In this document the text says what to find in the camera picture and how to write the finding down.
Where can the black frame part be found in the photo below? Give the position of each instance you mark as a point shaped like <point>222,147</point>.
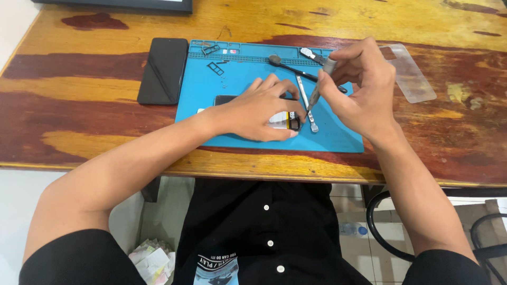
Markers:
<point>210,49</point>

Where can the clear plastic water bottle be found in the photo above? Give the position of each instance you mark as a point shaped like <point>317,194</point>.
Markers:
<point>350,229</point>

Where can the silver metal tweezers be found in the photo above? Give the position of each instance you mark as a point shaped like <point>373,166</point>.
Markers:
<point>309,53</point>

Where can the black round-headed brush tool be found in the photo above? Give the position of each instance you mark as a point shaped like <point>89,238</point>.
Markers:
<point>275,60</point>

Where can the black monitor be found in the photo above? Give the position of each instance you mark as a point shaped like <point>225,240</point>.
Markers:
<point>119,4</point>

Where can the pile of paper scraps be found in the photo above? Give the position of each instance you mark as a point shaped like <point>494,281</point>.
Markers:
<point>152,263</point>

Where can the person's right hand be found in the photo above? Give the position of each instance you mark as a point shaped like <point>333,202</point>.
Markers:
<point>368,95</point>

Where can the dark table leg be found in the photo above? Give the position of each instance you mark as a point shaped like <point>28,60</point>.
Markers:
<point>150,190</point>

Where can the blue silicone repair mat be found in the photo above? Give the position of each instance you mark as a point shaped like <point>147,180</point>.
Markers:
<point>221,126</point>

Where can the metal spudger tool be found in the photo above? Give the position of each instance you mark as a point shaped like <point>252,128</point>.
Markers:
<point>311,116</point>

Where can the black phone back cover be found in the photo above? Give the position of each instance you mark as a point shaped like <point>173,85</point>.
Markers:
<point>163,71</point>

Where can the black smartphone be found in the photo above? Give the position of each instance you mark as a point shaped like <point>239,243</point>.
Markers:
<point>283,120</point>

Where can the black metal chair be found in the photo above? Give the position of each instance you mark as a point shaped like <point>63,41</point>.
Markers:
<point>380,237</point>

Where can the person's black shirt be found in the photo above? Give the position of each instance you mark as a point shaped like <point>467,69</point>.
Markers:
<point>257,237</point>

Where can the person's left hand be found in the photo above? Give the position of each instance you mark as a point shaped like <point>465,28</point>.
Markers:
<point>249,114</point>

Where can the black card tray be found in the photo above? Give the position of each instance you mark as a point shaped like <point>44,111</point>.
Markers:
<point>215,68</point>

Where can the grey precision screwdriver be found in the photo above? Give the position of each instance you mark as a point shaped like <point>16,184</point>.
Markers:
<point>321,79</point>

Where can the clear phone case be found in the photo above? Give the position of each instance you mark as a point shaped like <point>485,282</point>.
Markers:
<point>412,79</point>

